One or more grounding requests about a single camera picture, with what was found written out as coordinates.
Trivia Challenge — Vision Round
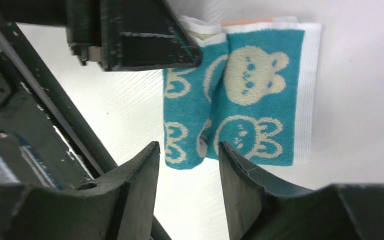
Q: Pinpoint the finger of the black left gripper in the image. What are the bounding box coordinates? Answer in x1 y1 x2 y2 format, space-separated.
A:
65 0 202 72

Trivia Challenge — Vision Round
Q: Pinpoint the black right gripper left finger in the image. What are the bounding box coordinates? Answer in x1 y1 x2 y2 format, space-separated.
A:
0 141 161 240

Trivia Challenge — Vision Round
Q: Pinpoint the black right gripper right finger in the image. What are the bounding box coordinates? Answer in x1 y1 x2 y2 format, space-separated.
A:
218 141 384 240

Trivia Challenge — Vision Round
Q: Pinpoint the teal bunny pattern towel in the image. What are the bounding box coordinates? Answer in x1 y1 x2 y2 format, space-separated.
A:
163 16 322 170

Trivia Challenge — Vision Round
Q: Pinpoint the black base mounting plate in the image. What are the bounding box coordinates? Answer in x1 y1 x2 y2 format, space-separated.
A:
0 16 173 240

